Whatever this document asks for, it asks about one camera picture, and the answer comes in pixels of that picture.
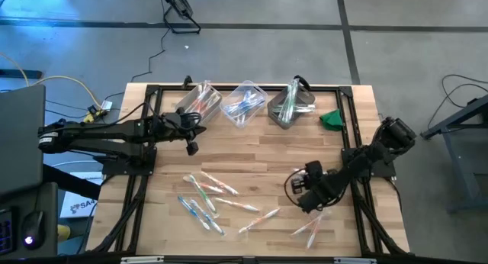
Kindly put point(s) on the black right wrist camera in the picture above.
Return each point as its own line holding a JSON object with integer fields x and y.
{"x": 299, "y": 184}

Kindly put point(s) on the clear plastic bin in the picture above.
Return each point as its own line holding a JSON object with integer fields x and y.
{"x": 228, "y": 102}

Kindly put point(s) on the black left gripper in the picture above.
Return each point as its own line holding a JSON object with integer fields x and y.
{"x": 171, "y": 124}

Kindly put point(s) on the orange toothbrush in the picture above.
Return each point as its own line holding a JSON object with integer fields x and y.
{"x": 221, "y": 184}
{"x": 209, "y": 103}
{"x": 195, "y": 102}
{"x": 305, "y": 227}
{"x": 198, "y": 94}
{"x": 259, "y": 220}
{"x": 211, "y": 98}
{"x": 204, "y": 100}
{"x": 237, "y": 205}
{"x": 312, "y": 237}
{"x": 213, "y": 188}

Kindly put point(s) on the grey translucent plastic bin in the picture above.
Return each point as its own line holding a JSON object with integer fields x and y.
{"x": 272, "y": 113}

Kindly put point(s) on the grey desk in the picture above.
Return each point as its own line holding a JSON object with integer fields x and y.
{"x": 38, "y": 203}

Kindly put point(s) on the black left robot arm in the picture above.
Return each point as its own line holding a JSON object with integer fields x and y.
{"x": 114, "y": 132}

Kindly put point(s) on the yellow object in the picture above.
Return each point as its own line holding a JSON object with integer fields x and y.
{"x": 65, "y": 233}

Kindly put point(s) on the grey metal stand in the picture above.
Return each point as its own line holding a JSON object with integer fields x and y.
{"x": 469, "y": 161}

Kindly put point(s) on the black computer mouse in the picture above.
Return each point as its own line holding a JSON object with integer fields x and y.
{"x": 32, "y": 229}

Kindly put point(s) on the black keyboard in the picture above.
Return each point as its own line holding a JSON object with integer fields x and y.
{"x": 5, "y": 231}

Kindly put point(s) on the green toothbrush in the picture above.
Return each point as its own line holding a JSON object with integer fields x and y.
{"x": 305, "y": 108}
{"x": 289, "y": 100}
{"x": 297, "y": 111}
{"x": 202, "y": 195}
{"x": 284, "y": 109}

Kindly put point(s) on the white plastic bin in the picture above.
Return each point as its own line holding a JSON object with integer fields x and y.
{"x": 183, "y": 103}

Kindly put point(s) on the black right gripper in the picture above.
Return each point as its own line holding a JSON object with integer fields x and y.
{"x": 324, "y": 189}

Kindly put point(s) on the white cardboard box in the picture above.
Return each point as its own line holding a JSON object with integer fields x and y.
{"x": 80, "y": 205}

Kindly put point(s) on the silver metal bracket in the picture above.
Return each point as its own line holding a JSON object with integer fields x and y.
{"x": 142, "y": 259}
{"x": 354, "y": 260}

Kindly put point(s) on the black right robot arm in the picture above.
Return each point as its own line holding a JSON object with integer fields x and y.
{"x": 366, "y": 157}

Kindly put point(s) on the dark grey monitor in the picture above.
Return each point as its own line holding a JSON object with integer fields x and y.
{"x": 21, "y": 142}

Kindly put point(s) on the power strip with plugs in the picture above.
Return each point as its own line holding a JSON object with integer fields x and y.
{"x": 97, "y": 110}

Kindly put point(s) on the dark green triangular sheet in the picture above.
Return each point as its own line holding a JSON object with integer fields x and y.
{"x": 332, "y": 121}

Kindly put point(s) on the black floor bar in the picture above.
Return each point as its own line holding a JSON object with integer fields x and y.
{"x": 21, "y": 74}

